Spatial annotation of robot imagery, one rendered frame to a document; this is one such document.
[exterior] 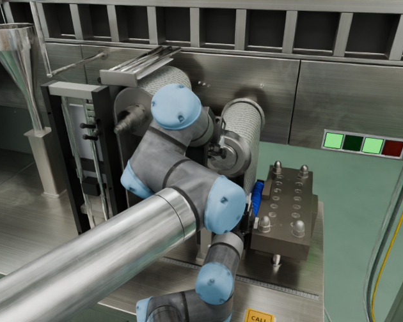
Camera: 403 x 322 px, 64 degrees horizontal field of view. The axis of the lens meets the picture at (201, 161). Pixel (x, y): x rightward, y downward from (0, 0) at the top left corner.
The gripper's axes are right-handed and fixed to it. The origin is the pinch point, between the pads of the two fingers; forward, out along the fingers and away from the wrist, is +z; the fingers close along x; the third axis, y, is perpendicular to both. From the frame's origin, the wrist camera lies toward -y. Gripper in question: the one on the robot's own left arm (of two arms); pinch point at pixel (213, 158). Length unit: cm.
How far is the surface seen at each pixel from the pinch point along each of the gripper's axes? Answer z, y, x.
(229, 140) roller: -0.2, 5.1, -3.3
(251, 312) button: 8.2, -36.6, -15.5
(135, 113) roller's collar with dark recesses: -7.0, 7.3, 21.1
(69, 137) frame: -6.5, -1.6, 38.9
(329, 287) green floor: 142, -46, -53
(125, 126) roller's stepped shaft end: -8.9, 3.0, 21.9
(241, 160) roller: 3.1, 1.1, -6.8
